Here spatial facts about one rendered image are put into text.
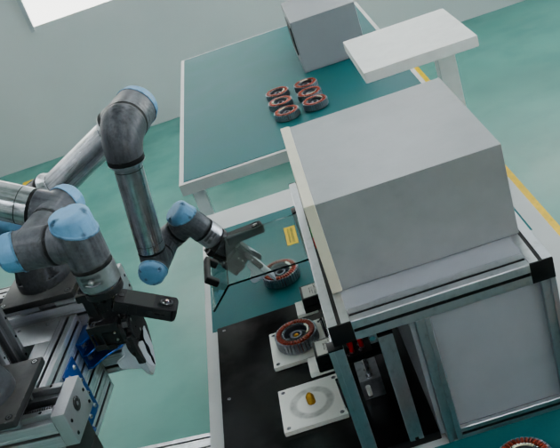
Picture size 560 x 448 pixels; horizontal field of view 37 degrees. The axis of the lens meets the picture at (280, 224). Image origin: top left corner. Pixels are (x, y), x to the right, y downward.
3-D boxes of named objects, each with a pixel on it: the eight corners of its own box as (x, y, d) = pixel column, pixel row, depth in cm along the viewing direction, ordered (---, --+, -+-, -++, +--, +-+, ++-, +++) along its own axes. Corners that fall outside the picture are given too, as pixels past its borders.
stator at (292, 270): (271, 294, 244) (268, 284, 242) (260, 278, 254) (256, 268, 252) (306, 278, 246) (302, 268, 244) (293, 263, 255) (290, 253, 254)
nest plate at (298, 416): (285, 437, 187) (284, 433, 187) (279, 395, 200) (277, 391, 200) (349, 417, 186) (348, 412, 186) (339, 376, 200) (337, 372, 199)
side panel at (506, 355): (449, 443, 174) (414, 322, 159) (445, 433, 176) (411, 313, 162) (579, 403, 172) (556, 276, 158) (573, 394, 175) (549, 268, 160)
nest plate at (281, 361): (276, 372, 209) (274, 368, 208) (269, 338, 222) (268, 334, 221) (332, 354, 208) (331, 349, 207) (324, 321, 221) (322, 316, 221)
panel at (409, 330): (440, 434, 174) (407, 321, 160) (376, 275, 232) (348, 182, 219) (445, 432, 174) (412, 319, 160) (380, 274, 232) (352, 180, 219)
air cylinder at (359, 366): (365, 400, 189) (359, 382, 187) (359, 380, 196) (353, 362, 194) (387, 394, 189) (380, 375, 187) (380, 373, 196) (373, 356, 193)
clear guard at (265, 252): (213, 312, 196) (204, 292, 194) (211, 262, 218) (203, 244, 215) (345, 269, 195) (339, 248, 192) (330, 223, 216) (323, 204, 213)
